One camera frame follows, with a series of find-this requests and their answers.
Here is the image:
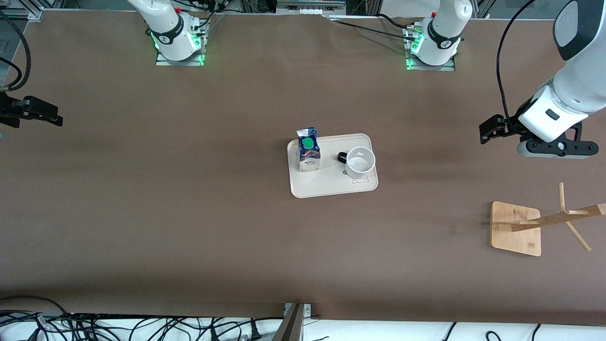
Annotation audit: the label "white mug black handle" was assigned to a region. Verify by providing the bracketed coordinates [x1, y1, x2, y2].
[337, 146, 376, 179]

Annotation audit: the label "blue white milk carton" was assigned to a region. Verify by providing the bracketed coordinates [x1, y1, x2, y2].
[296, 127, 321, 172]

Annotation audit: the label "wooden cup rack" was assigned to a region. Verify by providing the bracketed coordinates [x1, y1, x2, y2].
[490, 182, 606, 257]

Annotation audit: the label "cream rabbit print tray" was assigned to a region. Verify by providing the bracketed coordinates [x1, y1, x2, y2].
[287, 133, 379, 198]

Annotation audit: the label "grey socket strip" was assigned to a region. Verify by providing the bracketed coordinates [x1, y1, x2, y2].
[276, 0, 347, 16]

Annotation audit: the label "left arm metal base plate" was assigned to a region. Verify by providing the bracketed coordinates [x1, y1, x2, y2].
[406, 56, 456, 72]

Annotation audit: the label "aluminium frame rail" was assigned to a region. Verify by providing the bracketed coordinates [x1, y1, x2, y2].
[0, 0, 45, 21]

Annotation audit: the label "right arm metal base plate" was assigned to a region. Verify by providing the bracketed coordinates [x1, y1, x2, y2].
[155, 47, 205, 67]

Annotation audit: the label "black cable on table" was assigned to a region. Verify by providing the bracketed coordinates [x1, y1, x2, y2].
[327, 17, 419, 43]

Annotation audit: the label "black cable large loop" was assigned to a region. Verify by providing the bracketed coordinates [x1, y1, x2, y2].
[0, 296, 72, 341]

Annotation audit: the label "black cables at base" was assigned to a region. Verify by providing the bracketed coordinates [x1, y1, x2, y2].
[192, 0, 247, 36]

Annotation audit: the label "aluminium camera post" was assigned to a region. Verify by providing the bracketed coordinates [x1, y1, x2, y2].
[272, 302, 313, 341]

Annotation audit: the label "black cable with plug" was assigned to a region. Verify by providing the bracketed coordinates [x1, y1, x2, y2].
[208, 317, 263, 341]

